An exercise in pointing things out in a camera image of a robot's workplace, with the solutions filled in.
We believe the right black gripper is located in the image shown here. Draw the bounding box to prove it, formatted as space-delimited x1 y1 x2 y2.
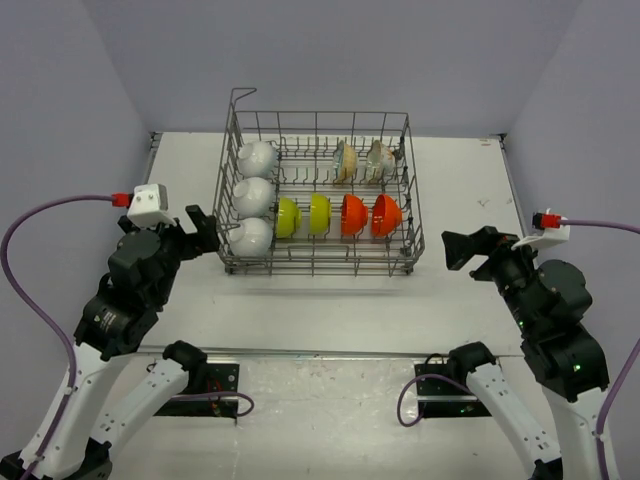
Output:
441 222 548 331

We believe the lime green bowl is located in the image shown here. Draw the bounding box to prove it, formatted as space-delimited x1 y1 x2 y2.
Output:
275 197 302 239
309 193 332 235

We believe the blue yellow patterned bowl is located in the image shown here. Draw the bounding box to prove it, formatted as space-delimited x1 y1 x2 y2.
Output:
332 140 357 182

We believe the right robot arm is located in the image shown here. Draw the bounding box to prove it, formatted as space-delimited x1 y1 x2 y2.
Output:
442 226 622 479

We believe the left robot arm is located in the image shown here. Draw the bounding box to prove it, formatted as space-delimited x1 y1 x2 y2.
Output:
1 205 220 479

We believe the white bowl front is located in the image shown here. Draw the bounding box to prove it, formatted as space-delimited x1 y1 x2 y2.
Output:
228 217 273 257

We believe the white bowl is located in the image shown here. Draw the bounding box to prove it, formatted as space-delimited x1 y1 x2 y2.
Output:
232 177 275 218
237 141 278 178
228 217 273 257

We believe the white bowl middle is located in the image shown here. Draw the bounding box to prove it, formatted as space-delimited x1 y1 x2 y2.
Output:
232 177 275 218

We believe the white bowl back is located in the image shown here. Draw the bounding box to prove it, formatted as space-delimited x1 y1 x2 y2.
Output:
237 141 278 178

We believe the orange flower patterned bowl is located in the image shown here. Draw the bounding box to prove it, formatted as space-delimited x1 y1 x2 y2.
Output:
365 140 396 183

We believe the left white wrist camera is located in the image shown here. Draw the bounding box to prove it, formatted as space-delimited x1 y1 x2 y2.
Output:
127 184 177 229

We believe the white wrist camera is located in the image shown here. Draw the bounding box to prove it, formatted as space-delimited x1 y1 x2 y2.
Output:
511 209 571 251
127 184 177 229

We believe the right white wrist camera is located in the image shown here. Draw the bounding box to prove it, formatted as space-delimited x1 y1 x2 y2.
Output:
511 209 571 251

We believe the grey wire dish rack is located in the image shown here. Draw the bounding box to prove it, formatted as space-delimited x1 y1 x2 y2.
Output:
213 87 425 277

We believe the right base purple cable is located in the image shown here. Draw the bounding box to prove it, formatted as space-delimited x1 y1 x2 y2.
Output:
396 373 469 428

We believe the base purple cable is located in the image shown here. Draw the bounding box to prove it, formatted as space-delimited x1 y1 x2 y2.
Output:
396 373 469 428
169 391 256 418

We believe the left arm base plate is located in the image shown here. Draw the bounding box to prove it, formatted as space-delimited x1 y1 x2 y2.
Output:
156 363 240 419

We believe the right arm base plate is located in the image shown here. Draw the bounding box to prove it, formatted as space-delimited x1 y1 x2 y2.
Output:
414 354 491 419

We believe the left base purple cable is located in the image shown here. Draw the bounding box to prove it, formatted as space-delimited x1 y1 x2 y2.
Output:
169 391 256 418

